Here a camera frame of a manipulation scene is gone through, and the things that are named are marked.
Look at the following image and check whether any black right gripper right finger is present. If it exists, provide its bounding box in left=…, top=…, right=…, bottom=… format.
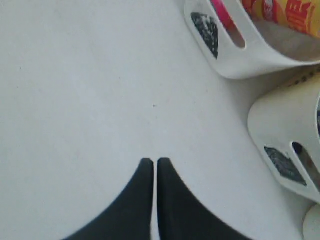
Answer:
left=156, top=158, right=248, bottom=240

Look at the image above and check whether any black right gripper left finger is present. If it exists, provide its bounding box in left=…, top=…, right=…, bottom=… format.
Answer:
left=67, top=158, right=154, bottom=240

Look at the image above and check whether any yellow Lays chips can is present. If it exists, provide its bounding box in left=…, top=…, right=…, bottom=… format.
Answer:
left=241, top=0, right=320, bottom=38

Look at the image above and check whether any pink Lays chips can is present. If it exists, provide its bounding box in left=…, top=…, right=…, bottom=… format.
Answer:
left=210, top=0, right=241, bottom=35

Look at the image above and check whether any right cream plastic bin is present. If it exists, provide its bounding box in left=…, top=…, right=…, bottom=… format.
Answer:
left=302, top=203, right=320, bottom=240

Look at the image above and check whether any cream plastic bin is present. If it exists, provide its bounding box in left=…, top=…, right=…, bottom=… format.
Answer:
left=302, top=203, right=320, bottom=240
left=184, top=0, right=320, bottom=80
left=247, top=66, right=320, bottom=203

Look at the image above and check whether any middle cream plastic bin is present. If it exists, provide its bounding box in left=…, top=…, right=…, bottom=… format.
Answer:
left=247, top=66, right=320, bottom=203

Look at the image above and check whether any left cream plastic bin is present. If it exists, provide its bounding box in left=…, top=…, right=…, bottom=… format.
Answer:
left=184, top=0, right=320, bottom=80

